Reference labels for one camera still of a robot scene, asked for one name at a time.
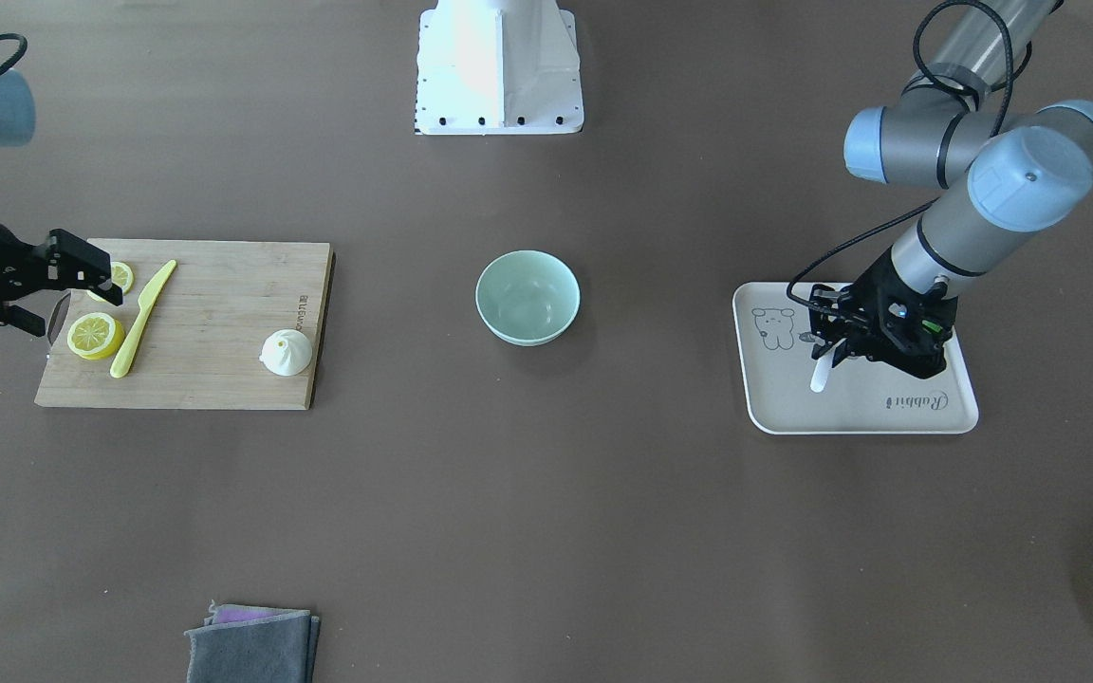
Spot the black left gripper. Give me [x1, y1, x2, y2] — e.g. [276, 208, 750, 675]
[807, 251, 957, 379]

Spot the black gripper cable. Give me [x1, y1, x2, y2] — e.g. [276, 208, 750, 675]
[787, 0, 1016, 309]

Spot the lemon half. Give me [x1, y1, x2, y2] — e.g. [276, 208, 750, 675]
[64, 313, 126, 361]

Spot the wooden cutting board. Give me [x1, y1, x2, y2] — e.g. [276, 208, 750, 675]
[35, 238, 334, 410]

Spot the lemon slice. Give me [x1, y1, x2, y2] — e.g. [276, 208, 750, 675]
[85, 260, 136, 304]

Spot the white ceramic spoon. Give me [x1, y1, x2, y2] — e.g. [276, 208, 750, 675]
[808, 350, 836, 395]

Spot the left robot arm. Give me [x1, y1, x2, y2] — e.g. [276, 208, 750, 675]
[803, 1, 1093, 392]

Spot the yellow plastic knife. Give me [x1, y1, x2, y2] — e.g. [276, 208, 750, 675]
[109, 259, 178, 378]

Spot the light green ceramic bowl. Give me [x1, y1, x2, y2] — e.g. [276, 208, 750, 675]
[474, 250, 581, 348]

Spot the beige rabbit serving tray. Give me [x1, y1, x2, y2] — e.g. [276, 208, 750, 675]
[732, 282, 979, 434]

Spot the folded grey cloth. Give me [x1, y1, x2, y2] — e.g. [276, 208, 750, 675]
[185, 602, 321, 682]

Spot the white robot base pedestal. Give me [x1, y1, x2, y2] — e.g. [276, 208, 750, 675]
[414, 1, 585, 136]

